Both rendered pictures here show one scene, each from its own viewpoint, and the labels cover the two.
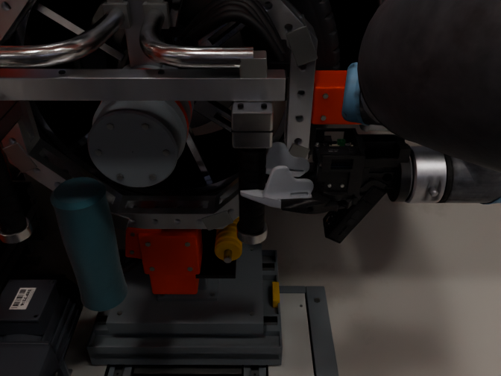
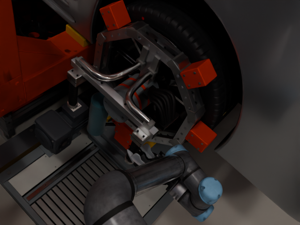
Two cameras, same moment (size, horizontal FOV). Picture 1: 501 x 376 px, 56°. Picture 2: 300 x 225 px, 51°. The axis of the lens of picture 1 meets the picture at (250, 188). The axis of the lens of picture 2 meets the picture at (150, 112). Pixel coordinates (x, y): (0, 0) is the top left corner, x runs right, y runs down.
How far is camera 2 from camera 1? 0.70 m
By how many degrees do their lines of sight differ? 24
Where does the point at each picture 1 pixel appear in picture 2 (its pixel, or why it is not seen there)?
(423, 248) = (253, 202)
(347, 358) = (173, 211)
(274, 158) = (146, 147)
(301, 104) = (184, 130)
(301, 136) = (180, 139)
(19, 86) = (89, 78)
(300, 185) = (141, 162)
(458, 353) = not seen: outside the picture
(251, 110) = (138, 135)
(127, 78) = (114, 99)
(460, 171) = (185, 199)
